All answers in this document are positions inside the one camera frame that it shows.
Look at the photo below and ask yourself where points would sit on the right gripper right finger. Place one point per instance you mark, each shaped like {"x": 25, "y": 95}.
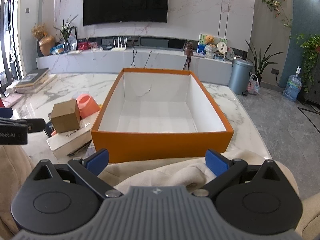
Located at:
{"x": 226, "y": 171}

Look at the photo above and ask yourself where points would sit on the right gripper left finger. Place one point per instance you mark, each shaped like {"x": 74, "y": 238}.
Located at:
{"x": 86, "y": 172}

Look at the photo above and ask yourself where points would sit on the long white glasses box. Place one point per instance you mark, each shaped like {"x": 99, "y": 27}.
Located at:
{"x": 63, "y": 144}

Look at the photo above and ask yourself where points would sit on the brown cardboard cube box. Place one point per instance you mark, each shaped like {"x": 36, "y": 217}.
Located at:
{"x": 65, "y": 116}

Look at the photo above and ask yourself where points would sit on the pink rounded box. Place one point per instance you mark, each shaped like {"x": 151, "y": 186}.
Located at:
{"x": 87, "y": 105}

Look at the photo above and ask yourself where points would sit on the pink notebook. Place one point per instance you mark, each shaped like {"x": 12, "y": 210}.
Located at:
{"x": 11, "y": 99}

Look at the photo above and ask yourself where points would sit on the beige sofa cloth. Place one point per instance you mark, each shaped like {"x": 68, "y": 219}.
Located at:
{"x": 192, "y": 173}

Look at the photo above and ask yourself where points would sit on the stack of books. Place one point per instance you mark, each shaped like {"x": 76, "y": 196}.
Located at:
{"x": 34, "y": 81}

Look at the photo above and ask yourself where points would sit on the orange storage box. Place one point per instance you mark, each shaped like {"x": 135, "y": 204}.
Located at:
{"x": 158, "y": 114}

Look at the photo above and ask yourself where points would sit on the woven pastel basket bag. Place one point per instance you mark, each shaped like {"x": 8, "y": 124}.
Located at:
{"x": 253, "y": 85}

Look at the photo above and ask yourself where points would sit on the grey pedal trash bin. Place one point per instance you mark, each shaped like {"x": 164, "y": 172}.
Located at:
{"x": 241, "y": 70}

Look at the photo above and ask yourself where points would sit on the copper round vase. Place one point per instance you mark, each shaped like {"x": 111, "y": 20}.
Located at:
{"x": 46, "y": 43}

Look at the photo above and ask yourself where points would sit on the blue water jug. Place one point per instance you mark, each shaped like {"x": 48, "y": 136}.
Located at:
{"x": 293, "y": 86}

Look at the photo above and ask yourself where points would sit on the red snack boxes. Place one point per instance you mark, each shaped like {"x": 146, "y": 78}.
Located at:
{"x": 87, "y": 45}

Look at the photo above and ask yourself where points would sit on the floor potted plant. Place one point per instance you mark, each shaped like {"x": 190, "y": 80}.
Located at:
{"x": 261, "y": 60}

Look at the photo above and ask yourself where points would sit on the green plant in glass vase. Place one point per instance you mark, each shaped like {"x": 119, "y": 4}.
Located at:
{"x": 65, "y": 30}

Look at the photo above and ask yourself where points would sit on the white wifi router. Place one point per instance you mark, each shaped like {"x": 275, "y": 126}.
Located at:
{"x": 120, "y": 44}

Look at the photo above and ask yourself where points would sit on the teddy bear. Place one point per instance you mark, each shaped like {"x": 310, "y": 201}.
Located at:
{"x": 210, "y": 47}

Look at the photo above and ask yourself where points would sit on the round paper fan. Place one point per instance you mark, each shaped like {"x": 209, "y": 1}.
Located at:
{"x": 222, "y": 48}

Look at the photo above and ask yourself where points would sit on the green picture board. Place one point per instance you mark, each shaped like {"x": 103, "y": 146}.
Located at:
{"x": 201, "y": 46}

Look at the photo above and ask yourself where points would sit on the hanging ivy plant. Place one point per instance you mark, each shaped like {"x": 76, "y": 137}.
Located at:
{"x": 310, "y": 54}

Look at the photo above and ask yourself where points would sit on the brown leather camera case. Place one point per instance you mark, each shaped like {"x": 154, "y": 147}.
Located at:
{"x": 188, "y": 52}

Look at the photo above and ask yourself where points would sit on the black wall television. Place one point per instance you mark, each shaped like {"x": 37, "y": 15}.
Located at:
{"x": 116, "y": 11}

